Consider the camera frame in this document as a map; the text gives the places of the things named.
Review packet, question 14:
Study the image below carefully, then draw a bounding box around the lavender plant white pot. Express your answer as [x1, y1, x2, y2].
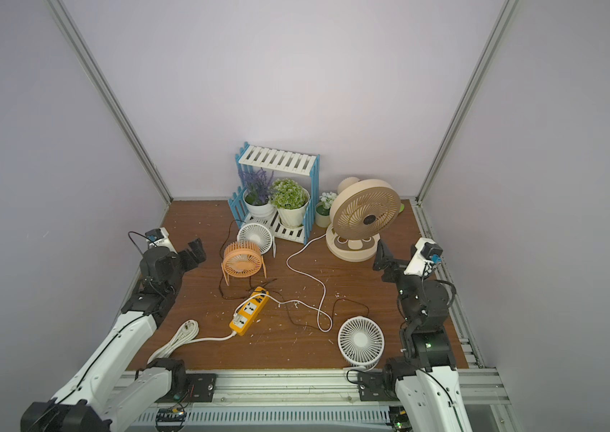
[239, 168, 275, 219]

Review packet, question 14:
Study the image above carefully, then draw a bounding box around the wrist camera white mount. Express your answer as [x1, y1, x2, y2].
[404, 238, 444, 278]
[144, 227, 176, 252]

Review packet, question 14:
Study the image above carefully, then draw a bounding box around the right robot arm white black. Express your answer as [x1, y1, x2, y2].
[373, 238, 472, 431]

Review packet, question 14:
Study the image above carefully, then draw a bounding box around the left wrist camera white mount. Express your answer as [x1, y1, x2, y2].
[144, 227, 176, 252]

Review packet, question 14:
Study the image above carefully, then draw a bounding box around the white round fan front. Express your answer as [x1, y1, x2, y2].
[337, 316, 385, 372]

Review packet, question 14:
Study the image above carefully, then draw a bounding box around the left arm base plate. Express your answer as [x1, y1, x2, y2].
[157, 373, 218, 403]

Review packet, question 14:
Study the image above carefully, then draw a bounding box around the beige raccoon desk fan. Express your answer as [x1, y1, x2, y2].
[326, 176, 402, 263]

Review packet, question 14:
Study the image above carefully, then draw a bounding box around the white beige fan cable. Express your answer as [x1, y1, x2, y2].
[233, 233, 334, 334]

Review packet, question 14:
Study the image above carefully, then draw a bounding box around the blue white plant shelf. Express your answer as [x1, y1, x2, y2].
[229, 142, 320, 244]

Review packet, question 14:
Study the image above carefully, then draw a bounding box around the small white flower pot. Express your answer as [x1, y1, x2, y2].
[315, 192, 337, 229]

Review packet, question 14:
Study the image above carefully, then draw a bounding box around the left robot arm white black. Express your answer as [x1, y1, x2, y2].
[20, 239, 206, 431]

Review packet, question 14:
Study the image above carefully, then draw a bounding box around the black orange fan cable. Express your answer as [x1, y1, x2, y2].
[217, 269, 279, 302]

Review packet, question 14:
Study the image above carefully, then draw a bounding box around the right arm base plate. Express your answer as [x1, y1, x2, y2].
[355, 370, 398, 401]

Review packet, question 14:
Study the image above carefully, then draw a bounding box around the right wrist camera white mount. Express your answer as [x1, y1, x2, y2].
[404, 238, 444, 278]

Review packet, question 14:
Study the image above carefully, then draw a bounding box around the yellow power strip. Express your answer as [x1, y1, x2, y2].
[229, 287, 269, 336]

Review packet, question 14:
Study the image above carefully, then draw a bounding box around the black small white fan cable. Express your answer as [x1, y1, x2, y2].
[219, 218, 241, 260]

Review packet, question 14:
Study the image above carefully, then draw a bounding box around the black front fan cable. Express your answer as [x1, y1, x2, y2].
[266, 291, 371, 330]

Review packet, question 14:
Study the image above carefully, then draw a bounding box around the orange desk fan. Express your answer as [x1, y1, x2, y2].
[221, 240, 266, 285]

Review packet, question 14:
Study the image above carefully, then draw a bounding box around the aluminium front rail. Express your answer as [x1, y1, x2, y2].
[115, 368, 511, 407]

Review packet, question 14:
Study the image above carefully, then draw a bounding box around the white power strip cord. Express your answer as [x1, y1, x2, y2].
[147, 319, 238, 365]

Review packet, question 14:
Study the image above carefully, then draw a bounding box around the green plant white pot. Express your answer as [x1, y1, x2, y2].
[271, 178, 310, 228]

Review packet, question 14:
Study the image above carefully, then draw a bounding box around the small white fan by shelf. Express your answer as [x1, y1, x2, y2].
[237, 222, 276, 257]

